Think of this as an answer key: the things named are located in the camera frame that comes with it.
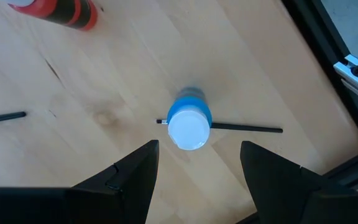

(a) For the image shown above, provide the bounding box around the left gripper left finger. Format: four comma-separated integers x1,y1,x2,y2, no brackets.
73,139,160,224

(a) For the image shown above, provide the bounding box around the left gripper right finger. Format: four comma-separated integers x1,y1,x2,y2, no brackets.
240,141,358,224

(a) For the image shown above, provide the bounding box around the small blue paint bottle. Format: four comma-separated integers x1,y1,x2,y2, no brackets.
166,86,213,152

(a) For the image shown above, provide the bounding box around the black handled paint brush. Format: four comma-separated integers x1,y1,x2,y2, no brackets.
0,111,27,126
156,119,284,134

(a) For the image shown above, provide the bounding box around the small scarlet paint bottle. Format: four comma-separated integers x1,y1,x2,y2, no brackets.
7,0,99,31

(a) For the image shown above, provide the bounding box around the black table frame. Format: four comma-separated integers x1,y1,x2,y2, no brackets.
234,0,358,224

